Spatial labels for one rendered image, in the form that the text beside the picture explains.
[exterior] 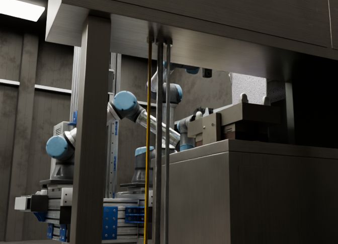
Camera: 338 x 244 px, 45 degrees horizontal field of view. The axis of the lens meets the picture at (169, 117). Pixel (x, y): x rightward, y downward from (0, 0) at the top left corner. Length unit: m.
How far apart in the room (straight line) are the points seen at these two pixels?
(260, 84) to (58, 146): 1.08
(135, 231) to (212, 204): 1.11
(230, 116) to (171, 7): 0.50
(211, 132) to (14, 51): 8.04
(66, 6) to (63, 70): 8.48
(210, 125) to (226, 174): 0.25
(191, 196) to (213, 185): 0.16
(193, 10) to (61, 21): 0.34
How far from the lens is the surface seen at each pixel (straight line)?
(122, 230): 2.41
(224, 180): 1.33
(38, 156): 8.96
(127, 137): 9.73
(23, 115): 8.82
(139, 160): 2.51
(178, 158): 1.63
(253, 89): 1.68
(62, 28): 1.13
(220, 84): 8.49
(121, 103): 2.14
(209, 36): 1.14
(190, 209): 1.53
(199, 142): 1.64
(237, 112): 1.40
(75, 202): 0.95
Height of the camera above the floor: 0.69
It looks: 12 degrees up
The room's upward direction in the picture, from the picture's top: 1 degrees clockwise
